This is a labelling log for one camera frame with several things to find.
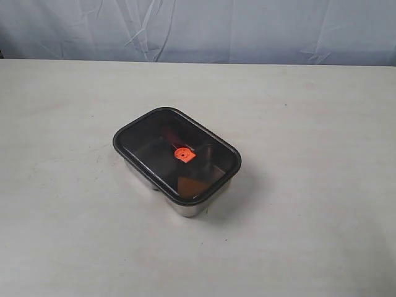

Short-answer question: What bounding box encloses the stainless steel lunch box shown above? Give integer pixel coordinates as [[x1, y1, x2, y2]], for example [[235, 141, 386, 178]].
[[124, 159, 231, 217]]

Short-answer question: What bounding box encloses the grey fabric backdrop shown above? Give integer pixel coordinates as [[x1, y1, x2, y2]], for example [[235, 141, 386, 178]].
[[1, 1, 395, 66]]

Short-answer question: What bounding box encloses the red toy sausage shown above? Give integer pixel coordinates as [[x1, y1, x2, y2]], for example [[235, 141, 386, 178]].
[[162, 126, 183, 150]]

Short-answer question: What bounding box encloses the yellow toy cheese wedge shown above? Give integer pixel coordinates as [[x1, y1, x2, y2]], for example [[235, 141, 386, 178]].
[[178, 176, 209, 199]]

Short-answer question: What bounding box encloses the transparent lid with orange seal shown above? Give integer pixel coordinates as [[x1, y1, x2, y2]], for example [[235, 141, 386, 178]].
[[113, 107, 242, 205]]

